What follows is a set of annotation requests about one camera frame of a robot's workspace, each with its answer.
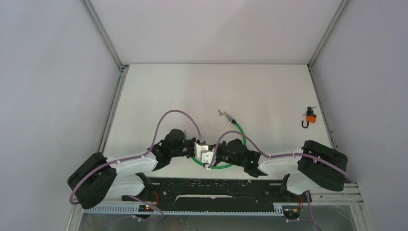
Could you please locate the green cable lock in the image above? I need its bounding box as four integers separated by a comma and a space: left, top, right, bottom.
191, 115, 247, 169

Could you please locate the silver key bunch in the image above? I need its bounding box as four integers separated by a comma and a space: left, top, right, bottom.
218, 109, 229, 117

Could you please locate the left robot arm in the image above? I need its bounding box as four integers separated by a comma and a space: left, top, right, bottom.
67, 129, 200, 209

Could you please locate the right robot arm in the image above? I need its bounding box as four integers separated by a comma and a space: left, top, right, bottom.
213, 139, 349, 201

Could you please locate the orange padlock with keys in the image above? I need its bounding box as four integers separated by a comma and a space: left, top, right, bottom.
301, 106, 317, 128

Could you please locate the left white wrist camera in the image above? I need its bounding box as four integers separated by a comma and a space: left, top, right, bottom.
194, 142, 209, 161

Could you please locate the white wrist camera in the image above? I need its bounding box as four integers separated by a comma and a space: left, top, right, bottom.
194, 142, 209, 161
201, 150, 214, 170

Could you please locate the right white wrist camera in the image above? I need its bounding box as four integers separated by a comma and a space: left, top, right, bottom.
201, 150, 214, 170

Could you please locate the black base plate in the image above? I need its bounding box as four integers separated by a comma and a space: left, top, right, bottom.
136, 177, 307, 212

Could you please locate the grey cable duct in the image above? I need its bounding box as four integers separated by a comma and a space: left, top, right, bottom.
84, 204, 283, 217

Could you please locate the left aluminium corner post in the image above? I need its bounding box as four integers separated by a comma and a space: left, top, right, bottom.
80, 0, 124, 72

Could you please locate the aluminium corner post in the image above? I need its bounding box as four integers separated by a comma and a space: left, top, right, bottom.
80, 0, 124, 72
307, 0, 350, 70

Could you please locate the aluminium front frame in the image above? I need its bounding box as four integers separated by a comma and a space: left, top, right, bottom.
64, 183, 371, 231

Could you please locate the right aluminium corner post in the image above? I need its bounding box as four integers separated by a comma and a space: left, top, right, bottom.
307, 0, 350, 70

